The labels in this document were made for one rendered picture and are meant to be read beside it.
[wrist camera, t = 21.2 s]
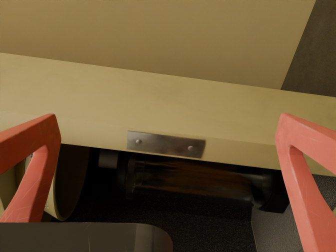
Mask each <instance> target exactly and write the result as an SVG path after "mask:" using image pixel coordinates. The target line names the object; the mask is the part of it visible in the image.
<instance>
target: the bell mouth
mask: <svg viewBox="0 0 336 252"><path fill-rule="evenodd" d="M90 148H91V147H89V146H81V145H73V144H65V143H61V144H60V149H59V153H58V158H57V162H56V167H55V171H54V176H53V179H52V183H51V186H50V190H49V194H48V197H47V201H46V204H45V208H44V211H45V212H47V213H49V214H50V215H52V216H53V217H55V218H57V219H58V220H60V221H65V220H66V219H68V218H69V217H70V215H71V214H72V212H73V211H74V209H75V207H76V205H77V202H78V200H79V197H80V194H81V191H82V188H83V185H84V181H85V177H86V172H87V168H88V162H89V156H90ZM33 154H34V153H32V154H31V155H29V156H28V157H26V158H25V159H23V160H22V161H20V162H19V163H18V164H16V182H17V187H18V188H19V185H20V183H21V181H22V179H23V177H24V175H25V172H26V170H27V168H28V166H29V164H30V161H31V159H32V157H33Z"/></svg>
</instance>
